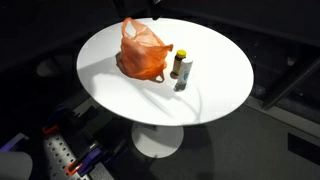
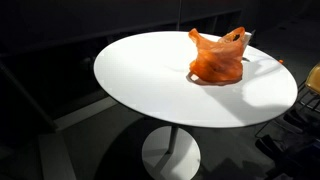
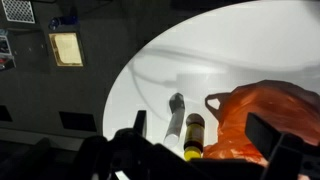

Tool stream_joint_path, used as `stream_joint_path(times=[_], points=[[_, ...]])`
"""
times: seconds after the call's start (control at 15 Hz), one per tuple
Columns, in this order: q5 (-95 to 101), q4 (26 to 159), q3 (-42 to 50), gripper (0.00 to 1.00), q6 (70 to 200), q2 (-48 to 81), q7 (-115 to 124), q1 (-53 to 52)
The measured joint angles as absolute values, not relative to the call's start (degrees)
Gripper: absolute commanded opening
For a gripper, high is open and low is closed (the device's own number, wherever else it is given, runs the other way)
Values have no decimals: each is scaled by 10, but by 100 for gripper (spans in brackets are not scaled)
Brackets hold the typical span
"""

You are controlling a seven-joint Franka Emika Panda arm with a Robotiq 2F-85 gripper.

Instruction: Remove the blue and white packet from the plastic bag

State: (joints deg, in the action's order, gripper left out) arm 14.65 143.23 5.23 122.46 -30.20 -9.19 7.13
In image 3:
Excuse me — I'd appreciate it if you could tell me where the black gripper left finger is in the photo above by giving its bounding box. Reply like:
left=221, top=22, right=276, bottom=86
left=133, top=109, right=148, bottom=138

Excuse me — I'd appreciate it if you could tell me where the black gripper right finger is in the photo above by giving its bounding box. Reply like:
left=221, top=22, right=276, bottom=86
left=244, top=112, right=320, bottom=180

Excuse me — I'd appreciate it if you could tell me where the orange plastic bag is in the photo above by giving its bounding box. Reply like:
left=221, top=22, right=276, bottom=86
left=203, top=79, right=320, bottom=168

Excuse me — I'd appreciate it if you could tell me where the white tube with blue print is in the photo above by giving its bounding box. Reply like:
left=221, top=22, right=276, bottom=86
left=163, top=92, right=186, bottom=149

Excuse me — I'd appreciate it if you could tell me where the brown bottle with yellow cap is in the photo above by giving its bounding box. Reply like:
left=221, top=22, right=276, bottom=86
left=183, top=113, right=206, bottom=162

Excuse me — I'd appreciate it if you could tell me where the black floor vent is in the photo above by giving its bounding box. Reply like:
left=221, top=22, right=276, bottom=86
left=59, top=111, right=98, bottom=133

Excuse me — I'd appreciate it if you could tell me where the tan square framed box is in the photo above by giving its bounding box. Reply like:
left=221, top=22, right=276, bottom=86
left=48, top=32, right=84, bottom=68

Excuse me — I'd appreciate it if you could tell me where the blue cylindrical object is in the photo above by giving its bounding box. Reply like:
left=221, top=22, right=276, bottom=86
left=48, top=14, right=79, bottom=31

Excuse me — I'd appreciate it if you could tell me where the grey electronic device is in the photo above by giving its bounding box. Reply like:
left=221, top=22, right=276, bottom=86
left=0, top=29, right=16, bottom=71

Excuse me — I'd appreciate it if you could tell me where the white perforated panel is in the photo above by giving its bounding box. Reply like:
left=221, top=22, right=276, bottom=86
left=1, top=0, right=36, bottom=24

